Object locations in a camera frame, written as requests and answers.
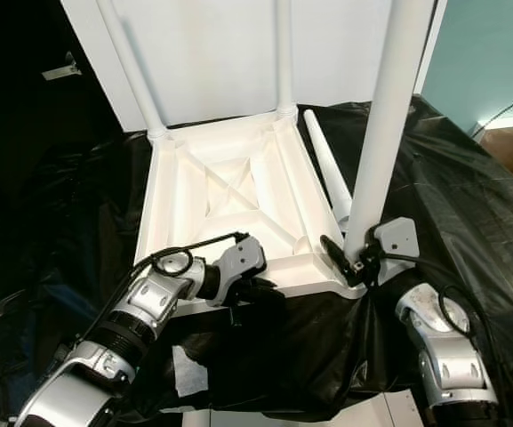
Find white plastic table top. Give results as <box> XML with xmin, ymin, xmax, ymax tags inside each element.
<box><xmin>131</xmin><ymin>108</ymin><xmax>370</xmax><ymax>305</ymax></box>

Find silver door handle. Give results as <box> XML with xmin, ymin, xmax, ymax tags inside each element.
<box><xmin>40</xmin><ymin>50</ymin><xmax>84</xmax><ymax>82</ymax></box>

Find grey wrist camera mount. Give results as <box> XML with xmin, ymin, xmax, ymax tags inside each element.
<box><xmin>373</xmin><ymin>215</ymin><xmax>420</xmax><ymax>286</ymax></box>
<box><xmin>214</xmin><ymin>235</ymin><xmax>269</xmax><ymax>305</ymax></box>

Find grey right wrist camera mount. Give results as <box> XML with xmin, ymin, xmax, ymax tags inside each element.
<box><xmin>373</xmin><ymin>215</ymin><xmax>420</xmax><ymax>286</ymax></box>

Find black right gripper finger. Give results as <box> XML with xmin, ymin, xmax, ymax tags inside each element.
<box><xmin>318</xmin><ymin>233</ymin><xmax>365</xmax><ymax>286</ymax></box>

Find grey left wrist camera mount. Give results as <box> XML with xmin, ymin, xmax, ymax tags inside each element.
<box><xmin>214</xmin><ymin>235</ymin><xmax>269</xmax><ymax>305</ymax></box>

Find black door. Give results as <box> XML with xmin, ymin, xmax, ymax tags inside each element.
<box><xmin>0</xmin><ymin>0</ymin><xmax>125</xmax><ymax>254</ymax></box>

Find black plastic table cover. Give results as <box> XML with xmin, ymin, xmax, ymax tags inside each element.
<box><xmin>0</xmin><ymin>93</ymin><xmax>513</xmax><ymax>421</ymax></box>

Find white tapered table leg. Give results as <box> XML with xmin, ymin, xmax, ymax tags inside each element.
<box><xmin>301</xmin><ymin>108</ymin><xmax>354</xmax><ymax>225</ymax></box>
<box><xmin>93</xmin><ymin>0</ymin><xmax>173</xmax><ymax>143</ymax></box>
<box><xmin>341</xmin><ymin>0</ymin><xmax>437</xmax><ymax>261</ymax></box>
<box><xmin>271</xmin><ymin>0</ymin><xmax>299</xmax><ymax>122</ymax></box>

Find teal glass panel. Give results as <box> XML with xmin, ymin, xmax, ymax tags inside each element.
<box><xmin>421</xmin><ymin>0</ymin><xmax>513</xmax><ymax>131</ymax></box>

